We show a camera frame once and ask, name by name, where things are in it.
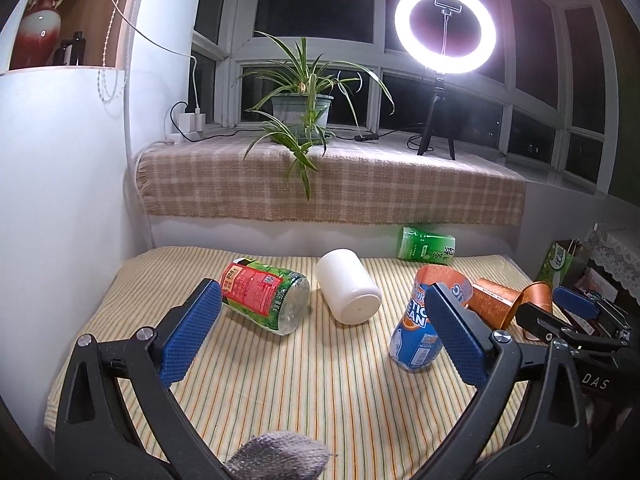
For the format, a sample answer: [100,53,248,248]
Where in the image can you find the orange paper cup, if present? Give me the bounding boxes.
[502,282,553,330]
[466,278,520,330]

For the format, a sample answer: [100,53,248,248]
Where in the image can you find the blue orange Arctic Ocean cup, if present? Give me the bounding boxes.
[388,263,473,372]

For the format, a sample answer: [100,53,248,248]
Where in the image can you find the green tea bottle cup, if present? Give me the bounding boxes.
[396,226,456,264]

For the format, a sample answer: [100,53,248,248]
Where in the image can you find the white plastic cup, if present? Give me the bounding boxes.
[316,248,382,325]

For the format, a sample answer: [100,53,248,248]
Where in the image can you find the grey gloved hand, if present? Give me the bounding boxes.
[224,431,331,479]

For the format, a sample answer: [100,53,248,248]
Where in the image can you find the white lace cloth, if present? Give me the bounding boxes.
[585,230,639,299]

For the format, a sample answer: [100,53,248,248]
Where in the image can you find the green white paper bag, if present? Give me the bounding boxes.
[537,238,590,288]

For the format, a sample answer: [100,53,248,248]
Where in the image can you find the green red label jar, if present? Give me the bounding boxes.
[220,258,311,336]

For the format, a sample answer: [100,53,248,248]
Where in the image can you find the striped yellow cushion mat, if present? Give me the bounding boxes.
[43,245,566,480]

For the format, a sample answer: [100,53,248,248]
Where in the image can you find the black tripod stand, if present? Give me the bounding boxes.
[416,74,456,160]

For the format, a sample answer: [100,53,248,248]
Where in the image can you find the plaid beige cloth cover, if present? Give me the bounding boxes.
[137,136,526,226]

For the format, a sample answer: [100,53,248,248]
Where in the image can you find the white power strip chargers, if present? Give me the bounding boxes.
[169,110,206,143]

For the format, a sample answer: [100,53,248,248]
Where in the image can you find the potted spider plant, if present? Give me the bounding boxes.
[241,30,396,200]

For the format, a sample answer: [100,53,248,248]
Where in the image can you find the red white ceramic vase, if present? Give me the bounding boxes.
[10,0,63,70]

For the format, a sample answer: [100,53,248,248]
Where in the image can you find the ring light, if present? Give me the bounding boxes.
[394,0,497,75]

